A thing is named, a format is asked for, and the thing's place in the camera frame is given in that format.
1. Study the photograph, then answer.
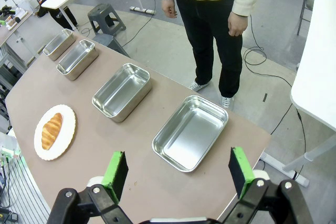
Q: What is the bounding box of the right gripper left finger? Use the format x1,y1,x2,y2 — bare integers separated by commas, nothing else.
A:
48,151,133,224

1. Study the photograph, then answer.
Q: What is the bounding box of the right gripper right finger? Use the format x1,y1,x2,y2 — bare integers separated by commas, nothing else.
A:
220,146,314,224

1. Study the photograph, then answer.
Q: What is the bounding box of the steel rectangular container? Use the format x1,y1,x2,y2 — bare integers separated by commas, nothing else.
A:
56,39,100,81
91,62,153,123
151,94,229,173
42,28,77,61

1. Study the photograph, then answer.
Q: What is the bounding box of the golden croissant bread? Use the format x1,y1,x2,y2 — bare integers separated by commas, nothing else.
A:
41,112,64,151

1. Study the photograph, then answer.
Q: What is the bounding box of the person left hand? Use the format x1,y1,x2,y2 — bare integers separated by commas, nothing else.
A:
227,11,249,37

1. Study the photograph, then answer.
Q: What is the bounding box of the person right hand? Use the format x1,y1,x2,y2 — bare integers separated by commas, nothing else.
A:
161,0,178,19

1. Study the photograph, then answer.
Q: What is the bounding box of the white scalloped plate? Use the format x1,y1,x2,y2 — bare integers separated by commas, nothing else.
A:
33,104,77,161

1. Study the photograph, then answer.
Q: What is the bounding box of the white slatted panel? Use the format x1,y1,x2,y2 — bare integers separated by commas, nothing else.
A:
14,153,52,224

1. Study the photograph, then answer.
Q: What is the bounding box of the large white side table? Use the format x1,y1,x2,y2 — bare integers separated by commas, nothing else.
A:
259,0,336,187

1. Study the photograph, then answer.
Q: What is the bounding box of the dark grey plastic stool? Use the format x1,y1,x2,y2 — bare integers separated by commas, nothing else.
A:
92,33,131,59

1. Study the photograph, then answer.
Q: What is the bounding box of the person in cream shirt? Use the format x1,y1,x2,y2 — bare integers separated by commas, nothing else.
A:
153,0,262,111

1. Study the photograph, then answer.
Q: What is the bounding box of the cluttered workbench shelf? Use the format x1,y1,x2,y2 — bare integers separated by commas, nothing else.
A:
0,6,36,78

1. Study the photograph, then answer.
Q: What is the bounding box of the thin black floor cable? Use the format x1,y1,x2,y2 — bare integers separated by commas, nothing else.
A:
122,0,158,49

